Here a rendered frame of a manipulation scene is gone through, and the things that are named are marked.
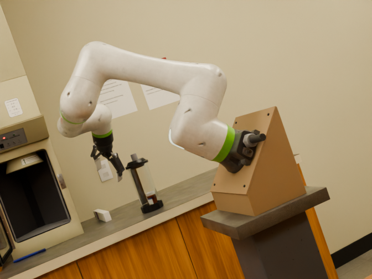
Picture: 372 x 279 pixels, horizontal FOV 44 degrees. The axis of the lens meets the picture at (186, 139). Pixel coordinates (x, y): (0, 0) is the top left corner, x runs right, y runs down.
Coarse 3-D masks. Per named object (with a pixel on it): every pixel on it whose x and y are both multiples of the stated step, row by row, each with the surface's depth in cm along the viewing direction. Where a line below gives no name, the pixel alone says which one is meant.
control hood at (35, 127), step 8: (24, 120) 196; (32, 120) 197; (40, 120) 200; (0, 128) 192; (8, 128) 194; (16, 128) 196; (24, 128) 198; (32, 128) 200; (40, 128) 202; (32, 136) 203; (40, 136) 205; (48, 136) 207; (24, 144) 204; (0, 152) 200
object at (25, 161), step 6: (24, 156) 208; (30, 156) 210; (36, 156) 212; (12, 162) 208; (18, 162) 207; (24, 162) 207; (30, 162) 208; (36, 162) 210; (12, 168) 207; (18, 168) 206
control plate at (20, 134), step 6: (12, 132) 196; (18, 132) 198; (24, 132) 199; (0, 138) 195; (6, 138) 196; (12, 138) 198; (18, 138) 200; (24, 138) 201; (6, 144) 198; (12, 144) 200; (18, 144) 202; (0, 150) 199
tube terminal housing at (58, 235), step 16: (16, 80) 207; (0, 96) 204; (16, 96) 206; (32, 96) 209; (0, 112) 203; (32, 112) 208; (32, 144) 207; (48, 144) 209; (0, 160) 202; (64, 192) 210; (80, 224) 211; (32, 240) 204; (48, 240) 206; (64, 240) 208; (16, 256) 201
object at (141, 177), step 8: (136, 168) 204; (144, 168) 206; (136, 176) 205; (144, 176) 205; (136, 184) 206; (144, 184) 205; (152, 184) 207; (136, 192) 207; (144, 192) 205; (152, 192) 206; (144, 200) 205; (152, 200) 205
